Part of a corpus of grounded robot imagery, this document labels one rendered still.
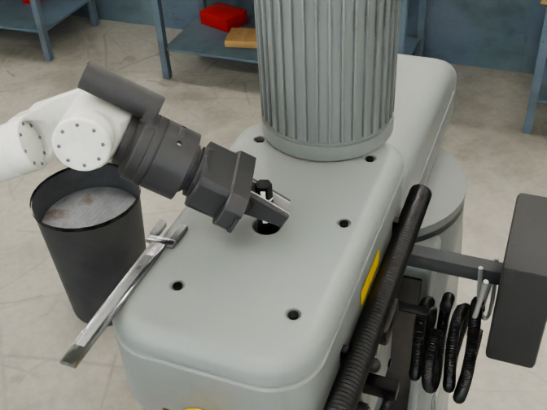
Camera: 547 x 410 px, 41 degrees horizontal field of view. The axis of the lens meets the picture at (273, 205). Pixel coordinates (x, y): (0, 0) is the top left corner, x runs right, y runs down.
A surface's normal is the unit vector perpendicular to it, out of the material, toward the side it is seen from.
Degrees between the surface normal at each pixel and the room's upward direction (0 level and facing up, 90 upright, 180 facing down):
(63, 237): 94
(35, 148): 74
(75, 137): 81
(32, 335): 0
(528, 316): 90
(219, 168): 31
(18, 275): 0
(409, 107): 5
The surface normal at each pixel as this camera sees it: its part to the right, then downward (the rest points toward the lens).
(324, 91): -0.12, 0.61
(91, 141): 0.01, 0.48
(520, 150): -0.05, -0.79
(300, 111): -0.40, 0.58
